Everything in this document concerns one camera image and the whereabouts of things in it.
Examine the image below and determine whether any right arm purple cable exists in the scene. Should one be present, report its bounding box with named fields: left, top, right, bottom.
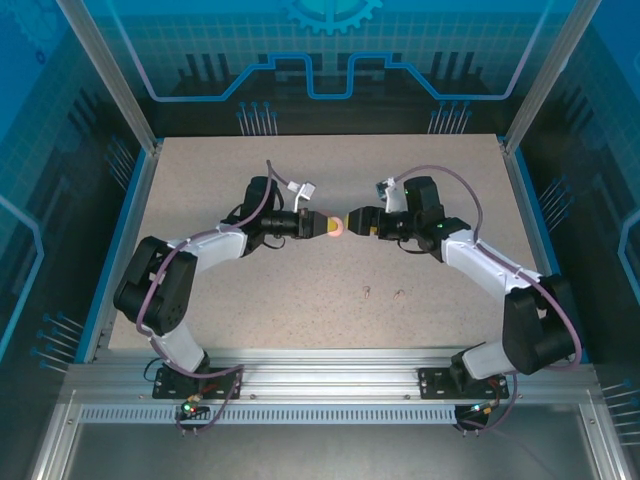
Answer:
left=392, top=165, right=585, bottom=432

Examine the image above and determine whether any slotted grey cable duct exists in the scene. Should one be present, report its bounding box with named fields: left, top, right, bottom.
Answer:
left=79, top=405, right=459, bottom=425

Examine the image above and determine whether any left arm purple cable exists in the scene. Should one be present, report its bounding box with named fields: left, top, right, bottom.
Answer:
left=134, top=158, right=246, bottom=437

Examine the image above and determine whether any power connector with lights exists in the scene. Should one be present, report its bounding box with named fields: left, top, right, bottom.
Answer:
left=457, top=399, right=501, bottom=431
left=177, top=394, right=211, bottom=421

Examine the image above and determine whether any blue-edged aluminium side rail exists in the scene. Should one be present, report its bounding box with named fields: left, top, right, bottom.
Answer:
left=92, top=139, right=165, bottom=364
left=497, top=134, right=591, bottom=364

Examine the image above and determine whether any aluminium frame post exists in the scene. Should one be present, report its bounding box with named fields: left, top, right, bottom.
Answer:
left=54, top=0, right=164, bottom=154
left=502, top=0, right=604, bottom=154

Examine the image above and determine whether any grey metal bottom panel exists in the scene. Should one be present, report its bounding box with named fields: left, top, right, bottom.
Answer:
left=64, top=422, right=599, bottom=480

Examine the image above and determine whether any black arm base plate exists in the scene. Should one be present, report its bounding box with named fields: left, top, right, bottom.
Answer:
left=418, top=367, right=506, bottom=400
left=153, top=366, right=242, bottom=400

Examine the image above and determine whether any aluminium front mounting rail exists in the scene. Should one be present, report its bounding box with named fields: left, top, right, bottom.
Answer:
left=67, top=347, right=599, bottom=406

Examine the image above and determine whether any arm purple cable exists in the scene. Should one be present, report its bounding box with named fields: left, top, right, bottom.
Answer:
left=134, top=158, right=246, bottom=437
left=392, top=165, right=585, bottom=432

